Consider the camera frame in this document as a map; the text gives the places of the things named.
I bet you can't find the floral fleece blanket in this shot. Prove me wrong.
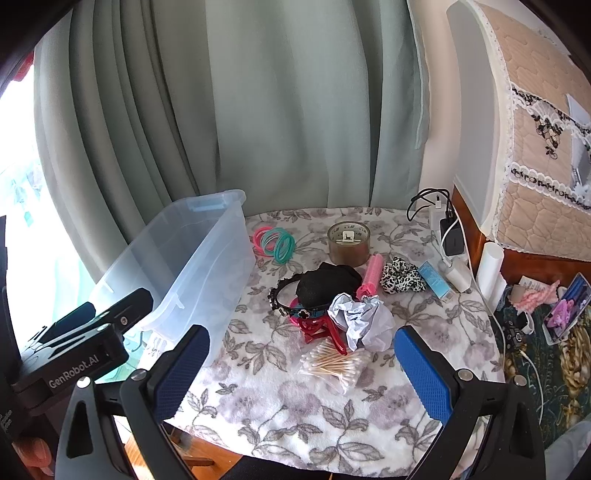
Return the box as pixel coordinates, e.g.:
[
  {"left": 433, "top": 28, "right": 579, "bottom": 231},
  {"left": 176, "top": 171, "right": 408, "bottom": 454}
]
[{"left": 164, "top": 205, "right": 506, "bottom": 478}]

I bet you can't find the stack of pink hair rings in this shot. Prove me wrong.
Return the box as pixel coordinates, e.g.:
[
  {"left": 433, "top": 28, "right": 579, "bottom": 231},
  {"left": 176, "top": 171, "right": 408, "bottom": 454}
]
[{"left": 253, "top": 224, "right": 278, "bottom": 259}]

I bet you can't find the bag of cotton swabs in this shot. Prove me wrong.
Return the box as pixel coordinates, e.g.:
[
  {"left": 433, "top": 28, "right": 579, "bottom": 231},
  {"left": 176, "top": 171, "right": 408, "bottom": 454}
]
[{"left": 298, "top": 339, "right": 365, "bottom": 395}]

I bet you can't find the short white cable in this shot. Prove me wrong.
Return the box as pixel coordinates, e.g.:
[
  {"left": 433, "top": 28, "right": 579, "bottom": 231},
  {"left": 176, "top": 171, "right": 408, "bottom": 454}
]
[{"left": 440, "top": 225, "right": 458, "bottom": 266}]

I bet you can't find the wooden cabinet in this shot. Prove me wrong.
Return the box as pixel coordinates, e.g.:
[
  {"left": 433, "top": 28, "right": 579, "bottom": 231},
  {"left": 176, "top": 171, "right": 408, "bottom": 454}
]
[{"left": 451, "top": 185, "right": 591, "bottom": 287}]

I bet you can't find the black charger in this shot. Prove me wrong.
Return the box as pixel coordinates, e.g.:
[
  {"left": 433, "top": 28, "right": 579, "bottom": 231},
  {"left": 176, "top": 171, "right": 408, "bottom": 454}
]
[{"left": 438, "top": 217, "right": 466, "bottom": 256}]

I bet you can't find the long white cable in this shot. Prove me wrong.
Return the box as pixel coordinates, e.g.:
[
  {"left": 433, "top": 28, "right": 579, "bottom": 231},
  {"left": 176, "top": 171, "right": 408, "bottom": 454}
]
[{"left": 478, "top": 284, "right": 546, "bottom": 425}]

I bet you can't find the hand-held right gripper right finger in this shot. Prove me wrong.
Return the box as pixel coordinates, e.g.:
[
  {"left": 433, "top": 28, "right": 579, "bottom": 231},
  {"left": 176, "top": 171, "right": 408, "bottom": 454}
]
[{"left": 392, "top": 324, "right": 548, "bottom": 480}]

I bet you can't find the smartphone with picture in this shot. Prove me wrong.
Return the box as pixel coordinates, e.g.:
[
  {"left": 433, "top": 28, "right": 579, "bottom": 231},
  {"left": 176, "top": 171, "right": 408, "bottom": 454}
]
[{"left": 544, "top": 272, "right": 591, "bottom": 346}]

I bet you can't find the person's left hand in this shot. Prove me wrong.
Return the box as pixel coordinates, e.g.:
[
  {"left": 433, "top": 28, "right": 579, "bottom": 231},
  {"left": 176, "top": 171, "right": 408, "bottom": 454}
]
[{"left": 13, "top": 438, "right": 51, "bottom": 476}]

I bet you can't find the pink knitted item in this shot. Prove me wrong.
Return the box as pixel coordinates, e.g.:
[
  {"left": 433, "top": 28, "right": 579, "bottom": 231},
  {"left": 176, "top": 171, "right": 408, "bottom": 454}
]
[{"left": 512, "top": 281, "right": 561, "bottom": 310}]

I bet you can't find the grey paper sheet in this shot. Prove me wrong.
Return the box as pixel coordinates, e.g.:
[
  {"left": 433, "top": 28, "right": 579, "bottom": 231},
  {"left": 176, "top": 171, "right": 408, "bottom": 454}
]
[{"left": 566, "top": 93, "right": 591, "bottom": 188}]

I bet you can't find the red hair claw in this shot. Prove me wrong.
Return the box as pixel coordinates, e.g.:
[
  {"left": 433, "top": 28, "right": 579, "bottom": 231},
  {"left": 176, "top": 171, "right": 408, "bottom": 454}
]
[{"left": 298, "top": 316, "right": 348, "bottom": 356}]

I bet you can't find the black cable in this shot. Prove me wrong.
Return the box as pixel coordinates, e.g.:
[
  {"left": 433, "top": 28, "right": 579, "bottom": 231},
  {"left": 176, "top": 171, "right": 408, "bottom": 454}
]
[{"left": 406, "top": 187, "right": 455, "bottom": 223}]

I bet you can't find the black studded headband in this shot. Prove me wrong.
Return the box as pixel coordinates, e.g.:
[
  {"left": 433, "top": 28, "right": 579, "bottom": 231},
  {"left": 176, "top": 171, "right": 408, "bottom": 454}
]
[{"left": 270, "top": 272, "right": 305, "bottom": 317}]

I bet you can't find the small black device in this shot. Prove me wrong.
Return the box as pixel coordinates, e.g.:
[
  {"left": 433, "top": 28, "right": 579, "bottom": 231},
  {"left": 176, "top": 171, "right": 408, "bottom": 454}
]
[{"left": 501, "top": 318, "right": 529, "bottom": 352}]

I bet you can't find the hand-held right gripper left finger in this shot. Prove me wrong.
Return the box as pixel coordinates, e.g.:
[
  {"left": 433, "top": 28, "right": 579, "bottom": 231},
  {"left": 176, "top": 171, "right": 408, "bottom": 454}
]
[{"left": 54, "top": 324, "right": 213, "bottom": 480}]

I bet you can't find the white power strip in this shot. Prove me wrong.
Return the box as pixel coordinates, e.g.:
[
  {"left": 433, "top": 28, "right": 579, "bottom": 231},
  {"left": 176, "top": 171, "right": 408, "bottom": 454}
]
[{"left": 426, "top": 210, "right": 469, "bottom": 278}]

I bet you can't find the white paper roll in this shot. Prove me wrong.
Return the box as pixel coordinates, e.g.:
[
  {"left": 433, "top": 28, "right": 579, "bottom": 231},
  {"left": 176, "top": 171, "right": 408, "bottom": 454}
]
[{"left": 475, "top": 241, "right": 504, "bottom": 301}]

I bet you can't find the black white spotted scrunchie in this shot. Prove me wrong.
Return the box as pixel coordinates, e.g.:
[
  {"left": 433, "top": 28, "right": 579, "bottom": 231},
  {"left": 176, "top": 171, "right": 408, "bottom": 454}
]
[{"left": 379, "top": 256, "right": 428, "bottom": 295}]

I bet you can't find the pink blue hair clip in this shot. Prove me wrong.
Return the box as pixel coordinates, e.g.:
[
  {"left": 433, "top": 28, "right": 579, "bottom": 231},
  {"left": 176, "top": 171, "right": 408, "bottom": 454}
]
[{"left": 288, "top": 298, "right": 331, "bottom": 330}]

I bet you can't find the stack of teal hair rings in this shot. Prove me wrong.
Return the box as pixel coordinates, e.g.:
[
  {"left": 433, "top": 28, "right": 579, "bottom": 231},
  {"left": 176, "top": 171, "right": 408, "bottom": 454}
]
[{"left": 261, "top": 227, "right": 296, "bottom": 265}]

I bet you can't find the white paper label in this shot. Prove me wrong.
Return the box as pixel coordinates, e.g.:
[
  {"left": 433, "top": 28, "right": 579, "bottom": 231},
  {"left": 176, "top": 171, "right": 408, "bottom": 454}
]
[{"left": 519, "top": 275, "right": 548, "bottom": 296}]

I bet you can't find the dark floral cloth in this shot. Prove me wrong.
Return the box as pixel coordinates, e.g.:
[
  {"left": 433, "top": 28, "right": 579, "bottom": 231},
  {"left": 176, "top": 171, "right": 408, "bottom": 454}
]
[{"left": 494, "top": 277, "right": 591, "bottom": 448}]

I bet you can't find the pale green curtain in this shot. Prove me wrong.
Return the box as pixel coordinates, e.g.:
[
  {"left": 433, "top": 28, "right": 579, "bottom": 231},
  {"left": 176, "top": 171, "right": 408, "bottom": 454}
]
[{"left": 32, "top": 0, "right": 430, "bottom": 287}]

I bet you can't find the brown packing tape roll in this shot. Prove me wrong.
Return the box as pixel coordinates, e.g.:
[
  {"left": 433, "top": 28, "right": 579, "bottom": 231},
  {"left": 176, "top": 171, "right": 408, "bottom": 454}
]
[{"left": 327, "top": 220, "right": 373, "bottom": 267}]

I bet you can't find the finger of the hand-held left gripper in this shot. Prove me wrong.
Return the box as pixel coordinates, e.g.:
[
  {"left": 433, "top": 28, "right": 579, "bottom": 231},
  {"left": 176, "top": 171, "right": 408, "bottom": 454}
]
[
  {"left": 39, "top": 301, "right": 99, "bottom": 344},
  {"left": 90, "top": 287, "right": 154, "bottom": 334}
]

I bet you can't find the white folded sheet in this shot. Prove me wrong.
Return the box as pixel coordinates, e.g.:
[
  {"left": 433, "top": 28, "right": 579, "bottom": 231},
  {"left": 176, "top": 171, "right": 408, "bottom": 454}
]
[{"left": 489, "top": 272, "right": 509, "bottom": 315}]

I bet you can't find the large white charger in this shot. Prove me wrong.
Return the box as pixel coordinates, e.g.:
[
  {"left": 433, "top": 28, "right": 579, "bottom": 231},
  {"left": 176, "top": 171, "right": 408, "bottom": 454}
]
[{"left": 443, "top": 261, "right": 472, "bottom": 292}]

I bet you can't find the clear plastic container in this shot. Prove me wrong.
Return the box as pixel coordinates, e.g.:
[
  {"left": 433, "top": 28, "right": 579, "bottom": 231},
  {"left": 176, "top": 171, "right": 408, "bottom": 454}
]
[{"left": 89, "top": 188, "right": 257, "bottom": 370}]

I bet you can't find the small blue box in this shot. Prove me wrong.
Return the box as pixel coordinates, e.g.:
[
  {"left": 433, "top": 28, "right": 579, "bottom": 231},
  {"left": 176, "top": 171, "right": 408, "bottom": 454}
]
[{"left": 417, "top": 261, "right": 452, "bottom": 303}]

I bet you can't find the beige quilted cover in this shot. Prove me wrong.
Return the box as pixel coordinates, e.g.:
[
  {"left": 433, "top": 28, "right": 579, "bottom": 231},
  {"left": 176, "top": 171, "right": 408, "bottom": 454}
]
[{"left": 445, "top": 0, "right": 591, "bottom": 252}]

